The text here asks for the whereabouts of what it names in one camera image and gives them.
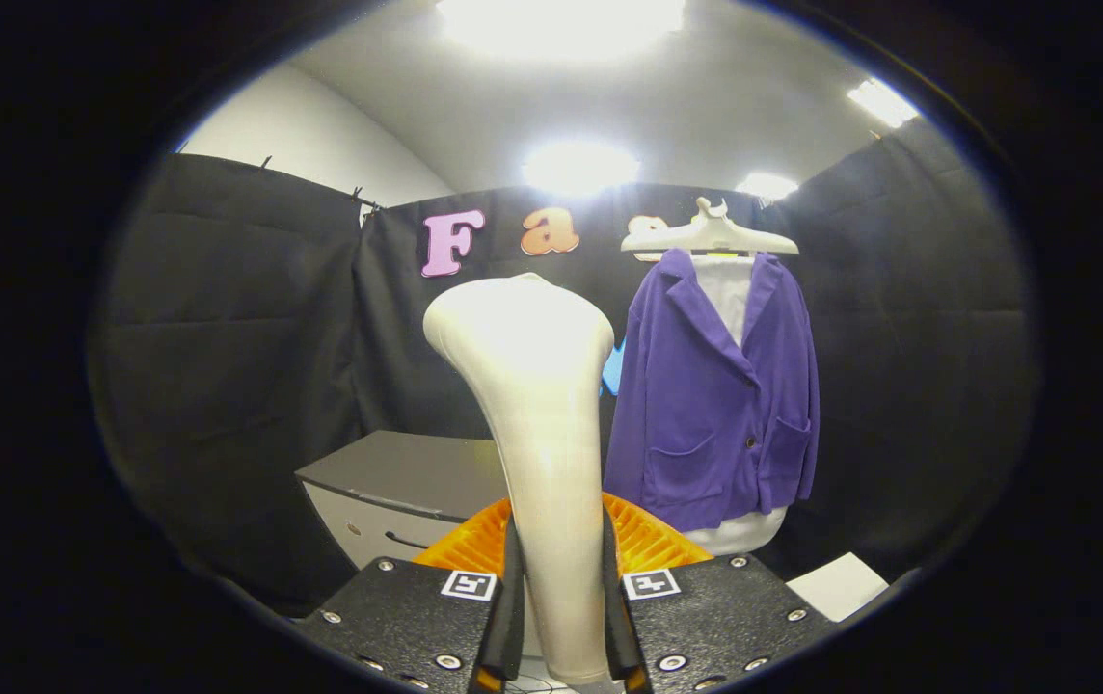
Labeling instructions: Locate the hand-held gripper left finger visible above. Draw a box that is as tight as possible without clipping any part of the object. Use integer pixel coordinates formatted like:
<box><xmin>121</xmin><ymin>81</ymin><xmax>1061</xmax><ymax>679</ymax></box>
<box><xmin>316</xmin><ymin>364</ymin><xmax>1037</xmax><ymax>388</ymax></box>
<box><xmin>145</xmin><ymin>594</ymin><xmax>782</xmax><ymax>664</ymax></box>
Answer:
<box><xmin>293</xmin><ymin>496</ymin><xmax>525</xmax><ymax>694</ymax></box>

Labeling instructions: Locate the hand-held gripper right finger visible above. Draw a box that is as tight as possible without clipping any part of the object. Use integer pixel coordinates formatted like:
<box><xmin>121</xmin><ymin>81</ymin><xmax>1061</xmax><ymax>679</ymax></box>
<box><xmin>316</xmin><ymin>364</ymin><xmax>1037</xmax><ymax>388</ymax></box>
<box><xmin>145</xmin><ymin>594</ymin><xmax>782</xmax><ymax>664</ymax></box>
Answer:
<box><xmin>600</xmin><ymin>492</ymin><xmax>842</xmax><ymax>694</ymax></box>

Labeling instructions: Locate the purple jacket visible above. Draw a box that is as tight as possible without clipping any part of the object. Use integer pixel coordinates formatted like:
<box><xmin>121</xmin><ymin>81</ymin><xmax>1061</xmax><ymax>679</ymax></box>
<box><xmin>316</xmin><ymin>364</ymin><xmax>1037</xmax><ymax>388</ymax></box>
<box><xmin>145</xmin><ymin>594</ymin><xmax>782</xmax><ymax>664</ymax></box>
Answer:
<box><xmin>603</xmin><ymin>249</ymin><xmax>821</xmax><ymax>533</ymax></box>

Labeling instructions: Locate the white garment steamer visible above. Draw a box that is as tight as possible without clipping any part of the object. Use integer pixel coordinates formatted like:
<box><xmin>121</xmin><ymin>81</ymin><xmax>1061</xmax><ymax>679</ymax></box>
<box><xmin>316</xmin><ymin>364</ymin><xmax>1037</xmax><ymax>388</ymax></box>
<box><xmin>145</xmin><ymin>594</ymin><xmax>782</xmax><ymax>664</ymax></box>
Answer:
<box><xmin>423</xmin><ymin>273</ymin><xmax>625</xmax><ymax>687</ymax></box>

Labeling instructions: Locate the white garment form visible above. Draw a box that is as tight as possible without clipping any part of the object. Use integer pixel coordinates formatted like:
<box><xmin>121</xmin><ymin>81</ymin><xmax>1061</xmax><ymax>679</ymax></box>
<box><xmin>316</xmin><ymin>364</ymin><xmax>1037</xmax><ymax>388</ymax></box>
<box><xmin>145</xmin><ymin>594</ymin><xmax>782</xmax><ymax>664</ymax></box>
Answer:
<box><xmin>685</xmin><ymin>253</ymin><xmax>789</xmax><ymax>557</ymax></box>

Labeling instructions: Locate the white clothes hanger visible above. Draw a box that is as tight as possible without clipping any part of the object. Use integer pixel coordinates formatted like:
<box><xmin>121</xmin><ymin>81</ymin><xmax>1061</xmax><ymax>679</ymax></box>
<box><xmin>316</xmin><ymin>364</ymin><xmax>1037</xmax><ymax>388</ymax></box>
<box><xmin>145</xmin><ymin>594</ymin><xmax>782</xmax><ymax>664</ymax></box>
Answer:
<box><xmin>621</xmin><ymin>198</ymin><xmax>800</xmax><ymax>259</ymax></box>

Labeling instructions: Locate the white paper sheet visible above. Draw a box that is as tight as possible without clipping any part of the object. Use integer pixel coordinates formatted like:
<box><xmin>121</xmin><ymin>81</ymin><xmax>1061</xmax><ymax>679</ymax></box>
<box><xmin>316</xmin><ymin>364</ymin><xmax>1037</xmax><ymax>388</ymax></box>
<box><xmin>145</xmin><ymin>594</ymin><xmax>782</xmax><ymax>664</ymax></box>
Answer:
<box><xmin>788</xmin><ymin>552</ymin><xmax>890</xmax><ymax>623</ymax></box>

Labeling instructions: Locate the grey cabinet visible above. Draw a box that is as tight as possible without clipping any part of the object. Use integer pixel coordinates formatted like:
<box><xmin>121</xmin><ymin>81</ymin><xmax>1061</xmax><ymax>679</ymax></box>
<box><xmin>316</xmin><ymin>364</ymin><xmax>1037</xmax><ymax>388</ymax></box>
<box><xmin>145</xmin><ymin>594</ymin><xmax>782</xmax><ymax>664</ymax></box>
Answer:
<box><xmin>294</xmin><ymin>429</ymin><xmax>514</xmax><ymax>570</ymax></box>

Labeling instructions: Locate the black backdrop cloth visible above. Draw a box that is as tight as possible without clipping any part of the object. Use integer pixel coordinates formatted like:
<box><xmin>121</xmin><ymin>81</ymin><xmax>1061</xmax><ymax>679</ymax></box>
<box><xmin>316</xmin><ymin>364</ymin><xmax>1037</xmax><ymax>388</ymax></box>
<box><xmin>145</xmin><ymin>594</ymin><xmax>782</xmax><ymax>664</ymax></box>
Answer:
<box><xmin>87</xmin><ymin>116</ymin><xmax>1039</xmax><ymax>618</ymax></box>

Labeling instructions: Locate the ceiling light panel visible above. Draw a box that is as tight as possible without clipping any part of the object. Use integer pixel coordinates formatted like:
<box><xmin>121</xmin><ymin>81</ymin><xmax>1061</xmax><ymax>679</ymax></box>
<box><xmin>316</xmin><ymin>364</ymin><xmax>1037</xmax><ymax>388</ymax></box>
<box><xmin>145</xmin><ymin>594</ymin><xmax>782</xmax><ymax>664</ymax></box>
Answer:
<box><xmin>736</xmin><ymin>173</ymin><xmax>799</xmax><ymax>201</ymax></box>
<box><xmin>522</xmin><ymin>142</ymin><xmax>640</xmax><ymax>196</ymax></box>
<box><xmin>847</xmin><ymin>78</ymin><xmax>920</xmax><ymax>128</ymax></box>
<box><xmin>434</xmin><ymin>0</ymin><xmax>687</xmax><ymax>61</ymax></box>

